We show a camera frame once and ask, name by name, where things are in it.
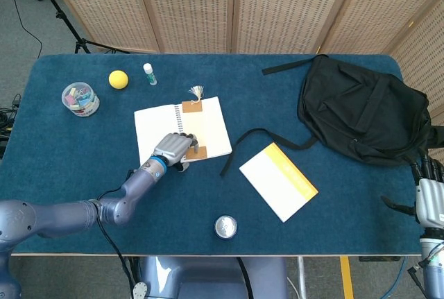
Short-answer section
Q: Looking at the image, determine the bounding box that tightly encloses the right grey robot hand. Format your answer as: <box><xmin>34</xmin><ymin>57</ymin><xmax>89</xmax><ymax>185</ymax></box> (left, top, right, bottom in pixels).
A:
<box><xmin>380</xmin><ymin>155</ymin><xmax>444</xmax><ymax>228</ymax></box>

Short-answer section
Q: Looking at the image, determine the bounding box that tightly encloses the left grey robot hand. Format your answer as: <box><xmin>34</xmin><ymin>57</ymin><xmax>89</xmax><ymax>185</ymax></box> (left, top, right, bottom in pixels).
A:
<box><xmin>151</xmin><ymin>133</ymin><xmax>200</xmax><ymax>173</ymax></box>

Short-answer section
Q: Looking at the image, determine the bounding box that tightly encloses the brown card with bookmark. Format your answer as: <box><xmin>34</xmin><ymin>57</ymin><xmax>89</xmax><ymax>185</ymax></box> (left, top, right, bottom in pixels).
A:
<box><xmin>181</xmin><ymin>85</ymin><xmax>209</xmax><ymax>161</ymax></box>

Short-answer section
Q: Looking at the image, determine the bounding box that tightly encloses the open white spiral notebook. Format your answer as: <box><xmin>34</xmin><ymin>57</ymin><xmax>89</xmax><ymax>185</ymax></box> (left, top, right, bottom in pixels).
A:
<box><xmin>134</xmin><ymin>96</ymin><xmax>233</xmax><ymax>168</ymax></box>

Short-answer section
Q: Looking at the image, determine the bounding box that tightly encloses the blue table cloth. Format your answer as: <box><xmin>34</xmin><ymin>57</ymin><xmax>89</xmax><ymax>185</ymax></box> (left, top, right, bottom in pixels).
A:
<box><xmin>0</xmin><ymin>53</ymin><xmax>426</xmax><ymax>257</ymax></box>

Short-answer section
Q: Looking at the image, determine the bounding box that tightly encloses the green white glue stick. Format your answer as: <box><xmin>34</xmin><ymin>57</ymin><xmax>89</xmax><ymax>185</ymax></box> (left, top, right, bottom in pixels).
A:
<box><xmin>142</xmin><ymin>62</ymin><xmax>158</xmax><ymax>87</ymax></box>

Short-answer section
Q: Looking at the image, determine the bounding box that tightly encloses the yellow foam ball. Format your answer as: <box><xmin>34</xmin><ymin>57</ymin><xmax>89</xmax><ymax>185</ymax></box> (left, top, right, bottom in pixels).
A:
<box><xmin>108</xmin><ymin>69</ymin><xmax>130</xmax><ymax>89</ymax></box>

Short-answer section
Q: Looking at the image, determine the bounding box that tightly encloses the blue white drink can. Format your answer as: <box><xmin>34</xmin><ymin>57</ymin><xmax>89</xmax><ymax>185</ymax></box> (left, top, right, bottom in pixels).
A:
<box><xmin>213</xmin><ymin>214</ymin><xmax>239</xmax><ymax>241</ymax></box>

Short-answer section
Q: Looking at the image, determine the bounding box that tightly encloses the clear tub of binder clips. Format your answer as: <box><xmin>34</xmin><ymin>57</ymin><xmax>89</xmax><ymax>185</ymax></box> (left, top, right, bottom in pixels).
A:
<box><xmin>61</xmin><ymin>81</ymin><xmax>101</xmax><ymax>118</ymax></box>

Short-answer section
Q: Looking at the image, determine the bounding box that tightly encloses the white yellow notepad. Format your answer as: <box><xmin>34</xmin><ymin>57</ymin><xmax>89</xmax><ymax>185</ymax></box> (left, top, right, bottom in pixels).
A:
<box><xmin>239</xmin><ymin>142</ymin><xmax>319</xmax><ymax>223</ymax></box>

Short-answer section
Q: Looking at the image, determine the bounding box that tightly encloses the black backpack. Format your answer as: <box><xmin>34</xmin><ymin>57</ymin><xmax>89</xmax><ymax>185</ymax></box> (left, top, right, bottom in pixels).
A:
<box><xmin>220</xmin><ymin>54</ymin><xmax>433</xmax><ymax>178</ymax></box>

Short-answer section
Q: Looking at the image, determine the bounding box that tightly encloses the blue-grey robot torso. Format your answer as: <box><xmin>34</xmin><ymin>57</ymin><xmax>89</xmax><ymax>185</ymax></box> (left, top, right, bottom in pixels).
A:
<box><xmin>140</xmin><ymin>255</ymin><xmax>289</xmax><ymax>299</ymax></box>

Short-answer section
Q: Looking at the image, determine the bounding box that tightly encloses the wicker folding screen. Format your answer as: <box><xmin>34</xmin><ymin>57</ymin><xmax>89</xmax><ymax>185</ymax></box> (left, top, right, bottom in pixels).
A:
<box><xmin>41</xmin><ymin>0</ymin><xmax>444</xmax><ymax>105</ymax></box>

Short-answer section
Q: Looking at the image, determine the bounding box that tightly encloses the white table leg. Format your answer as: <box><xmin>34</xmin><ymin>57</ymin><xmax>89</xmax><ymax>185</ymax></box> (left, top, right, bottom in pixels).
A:
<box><xmin>297</xmin><ymin>256</ymin><xmax>308</xmax><ymax>299</ymax></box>

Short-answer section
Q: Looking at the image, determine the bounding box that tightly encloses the black tripod stand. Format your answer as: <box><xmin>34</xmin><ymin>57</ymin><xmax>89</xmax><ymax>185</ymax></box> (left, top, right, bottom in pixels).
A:
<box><xmin>26</xmin><ymin>0</ymin><xmax>131</xmax><ymax>55</ymax></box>

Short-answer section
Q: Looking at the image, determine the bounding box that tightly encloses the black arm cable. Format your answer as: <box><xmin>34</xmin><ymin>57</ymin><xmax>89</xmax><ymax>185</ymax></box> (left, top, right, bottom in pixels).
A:
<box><xmin>95</xmin><ymin>187</ymin><xmax>137</xmax><ymax>289</ymax></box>

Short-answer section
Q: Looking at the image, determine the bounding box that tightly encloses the black floor cable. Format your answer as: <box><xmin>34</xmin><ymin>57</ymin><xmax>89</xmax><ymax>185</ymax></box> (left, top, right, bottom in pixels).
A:
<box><xmin>5</xmin><ymin>0</ymin><xmax>44</xmax><ymax>60</ymax></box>

